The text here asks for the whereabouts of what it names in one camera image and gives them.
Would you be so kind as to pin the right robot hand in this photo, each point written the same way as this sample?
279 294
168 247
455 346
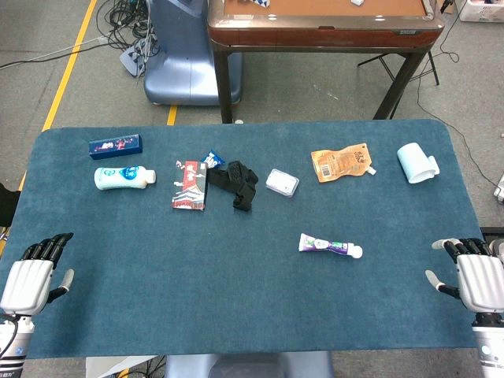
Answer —
480 279

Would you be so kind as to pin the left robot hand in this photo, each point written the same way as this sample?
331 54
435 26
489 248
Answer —
27 283

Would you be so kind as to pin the purple white toothpaste tube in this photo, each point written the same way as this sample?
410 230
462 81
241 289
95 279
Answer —
327 246

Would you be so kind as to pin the blue grey own robot base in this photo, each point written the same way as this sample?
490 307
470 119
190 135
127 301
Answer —
252 366

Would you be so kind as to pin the black stool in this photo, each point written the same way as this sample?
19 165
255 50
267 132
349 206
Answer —
8 204

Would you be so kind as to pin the white grey shoe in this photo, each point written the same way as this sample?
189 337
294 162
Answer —
499 193

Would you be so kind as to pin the white paper sheet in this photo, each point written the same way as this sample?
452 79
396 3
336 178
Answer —
102 368

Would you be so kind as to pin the light blue mug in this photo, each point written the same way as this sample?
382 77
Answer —
413 163

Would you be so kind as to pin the white bottle blue label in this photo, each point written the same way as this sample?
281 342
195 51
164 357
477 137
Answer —
122 177

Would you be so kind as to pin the dark blue long box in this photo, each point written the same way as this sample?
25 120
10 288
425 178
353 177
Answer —
116 146

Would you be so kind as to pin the orange spout pouch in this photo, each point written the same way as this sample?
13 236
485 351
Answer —
340 163

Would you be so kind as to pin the red black illustrated box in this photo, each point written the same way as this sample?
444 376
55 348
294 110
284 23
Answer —
191 185

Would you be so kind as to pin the blue felt table cover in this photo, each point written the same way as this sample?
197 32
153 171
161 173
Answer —
236 295

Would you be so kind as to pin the small blue snack packet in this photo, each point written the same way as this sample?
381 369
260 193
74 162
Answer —
212 159

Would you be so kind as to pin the grey power strip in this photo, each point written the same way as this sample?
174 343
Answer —
130 59

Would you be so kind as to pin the white storage box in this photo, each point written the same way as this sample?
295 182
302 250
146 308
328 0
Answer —
482 10

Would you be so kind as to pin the brown mahjong table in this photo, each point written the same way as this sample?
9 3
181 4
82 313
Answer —
315 35

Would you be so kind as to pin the blue white snake puzzle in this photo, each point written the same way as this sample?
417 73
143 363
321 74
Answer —
262 3

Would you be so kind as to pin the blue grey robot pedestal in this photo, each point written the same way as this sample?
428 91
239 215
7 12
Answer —
185 59

